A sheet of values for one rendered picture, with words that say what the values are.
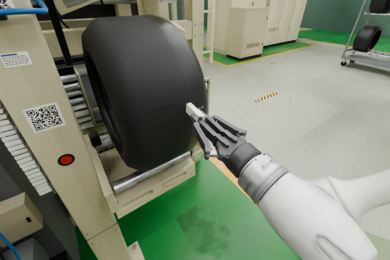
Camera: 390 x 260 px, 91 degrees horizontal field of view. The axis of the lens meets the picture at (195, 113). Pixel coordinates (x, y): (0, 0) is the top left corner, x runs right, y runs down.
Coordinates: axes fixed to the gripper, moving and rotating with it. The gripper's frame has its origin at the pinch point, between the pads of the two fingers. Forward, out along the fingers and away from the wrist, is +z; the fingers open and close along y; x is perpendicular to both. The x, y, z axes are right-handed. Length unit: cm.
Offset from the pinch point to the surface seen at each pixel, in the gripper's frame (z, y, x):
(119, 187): 11.5, 22.2, 33.5
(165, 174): 10.2, 4.0, 38.3
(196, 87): 6.4, -4.7, -3.5
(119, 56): 15.8, 13.3, -12.4
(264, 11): 301, -432, 50
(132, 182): 11.0, 17.4, 33.9
